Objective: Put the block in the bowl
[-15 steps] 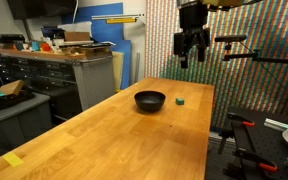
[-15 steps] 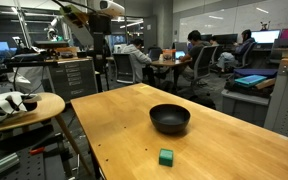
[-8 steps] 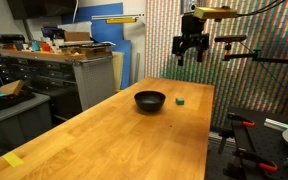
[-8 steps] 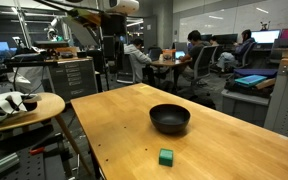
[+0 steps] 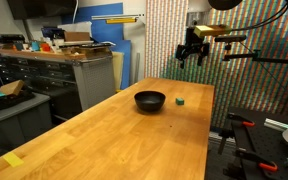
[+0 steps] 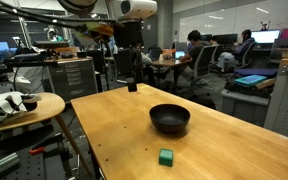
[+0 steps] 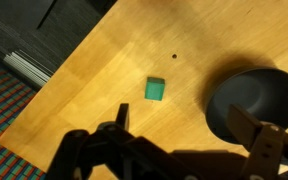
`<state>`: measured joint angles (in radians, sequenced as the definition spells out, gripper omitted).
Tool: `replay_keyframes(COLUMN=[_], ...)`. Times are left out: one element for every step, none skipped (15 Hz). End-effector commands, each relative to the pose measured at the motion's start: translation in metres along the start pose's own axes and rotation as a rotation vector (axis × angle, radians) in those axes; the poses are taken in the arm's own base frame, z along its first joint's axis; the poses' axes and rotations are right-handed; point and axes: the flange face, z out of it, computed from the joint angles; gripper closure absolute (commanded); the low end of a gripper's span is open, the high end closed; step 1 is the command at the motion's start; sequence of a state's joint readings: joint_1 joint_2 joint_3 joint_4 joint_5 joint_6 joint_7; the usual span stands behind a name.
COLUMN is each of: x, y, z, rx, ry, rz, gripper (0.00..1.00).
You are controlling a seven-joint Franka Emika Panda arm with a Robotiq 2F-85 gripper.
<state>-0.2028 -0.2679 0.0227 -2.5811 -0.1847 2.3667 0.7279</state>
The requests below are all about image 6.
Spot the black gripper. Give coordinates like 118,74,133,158
112,20,144,93

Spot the green block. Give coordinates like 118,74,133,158
158,148,175,168

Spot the black bowl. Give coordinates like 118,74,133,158
149,103,192,135

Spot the wooden block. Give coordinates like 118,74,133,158
254,77,277,91

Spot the round wooden meeting table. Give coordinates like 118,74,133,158
149,58,187,88

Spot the orange box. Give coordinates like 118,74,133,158
161,48,178,62

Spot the open laptop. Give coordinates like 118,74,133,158
174,49,187,61

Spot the grey drawer cabinet with labels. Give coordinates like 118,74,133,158
46,56,99,103

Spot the seated person dark shirt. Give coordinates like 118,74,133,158
179,29,212,82

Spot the grey mesh office chair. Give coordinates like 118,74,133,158
183,44,219,98

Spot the round wooden side table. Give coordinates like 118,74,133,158
0,92,95,178

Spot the seated person behind monitors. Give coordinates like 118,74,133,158
208,35,220,47

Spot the white green robot figure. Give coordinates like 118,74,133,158
44,25,64,43

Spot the small black cup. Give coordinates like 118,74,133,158
19,94,42,113

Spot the dark computer monitor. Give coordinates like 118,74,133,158
213,32,239,46

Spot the grey plastic bin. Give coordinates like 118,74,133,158
220,88,272,128

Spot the black bag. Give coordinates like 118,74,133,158
223,80,276,100

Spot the teal book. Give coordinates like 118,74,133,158
234,74,268,88

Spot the seated person blue hoodie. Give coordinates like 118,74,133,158
216,28,256,74

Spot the dark office chair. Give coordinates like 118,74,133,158
238,41,258,70

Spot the blue cushion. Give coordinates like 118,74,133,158
233,67,279,80

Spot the black perforated breadboard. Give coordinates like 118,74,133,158
0,132,69,180

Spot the bright white computer monitor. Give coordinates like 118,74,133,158
250,29,282,45

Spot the clamp with orange handle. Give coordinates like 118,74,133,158
28,133,65,157

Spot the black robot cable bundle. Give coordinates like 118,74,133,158
0,0,120,32

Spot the aluminium rail with green edge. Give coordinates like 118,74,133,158
0,152,21,178

